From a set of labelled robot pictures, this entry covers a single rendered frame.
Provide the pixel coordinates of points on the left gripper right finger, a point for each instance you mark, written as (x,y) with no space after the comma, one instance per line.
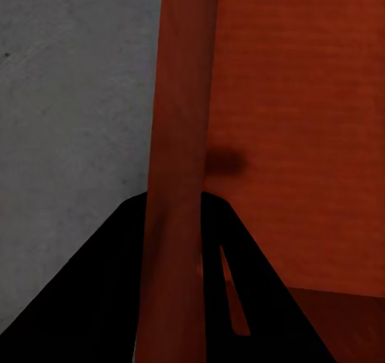
(280,331)

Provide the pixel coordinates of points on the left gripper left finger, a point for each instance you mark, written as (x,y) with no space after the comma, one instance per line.
(89,312)

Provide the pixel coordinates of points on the storage box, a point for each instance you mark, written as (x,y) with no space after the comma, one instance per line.
(278,107)

